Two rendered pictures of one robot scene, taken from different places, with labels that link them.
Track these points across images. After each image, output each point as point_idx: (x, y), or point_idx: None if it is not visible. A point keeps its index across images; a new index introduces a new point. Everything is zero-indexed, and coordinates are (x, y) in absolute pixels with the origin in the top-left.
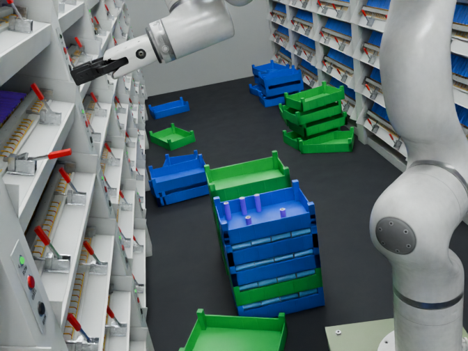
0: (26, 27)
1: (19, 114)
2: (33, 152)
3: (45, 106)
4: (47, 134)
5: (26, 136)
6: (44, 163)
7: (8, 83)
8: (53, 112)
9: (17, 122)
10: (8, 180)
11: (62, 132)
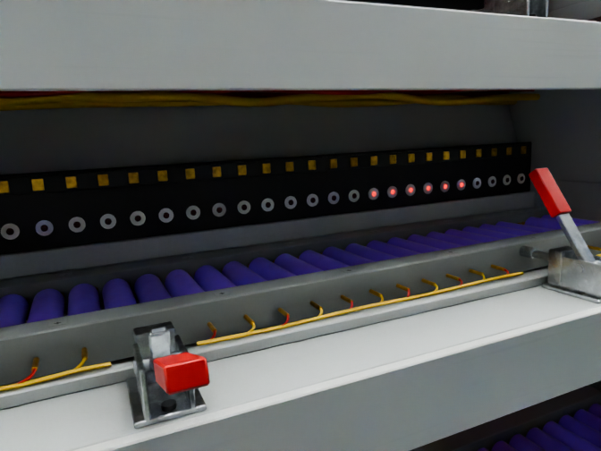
0: (519, 6)
1: (474, 250)
2: (345, 350)
3: (566, 235)
4: (505, 317)
5: (410, 303)
6: (281, 398)
7: (588, 204)
8: (597, 259)
9: (434, 266)
10: (68, 405)
11: (594, 326)
